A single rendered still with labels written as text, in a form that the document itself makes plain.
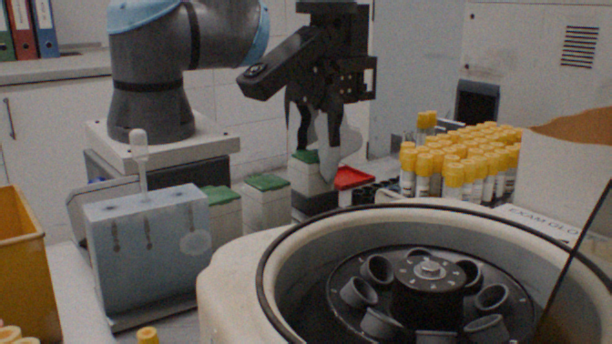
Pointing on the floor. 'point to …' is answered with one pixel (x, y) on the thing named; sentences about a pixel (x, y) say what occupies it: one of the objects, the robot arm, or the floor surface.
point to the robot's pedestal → (209, 176)
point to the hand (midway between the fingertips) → (311, 169)
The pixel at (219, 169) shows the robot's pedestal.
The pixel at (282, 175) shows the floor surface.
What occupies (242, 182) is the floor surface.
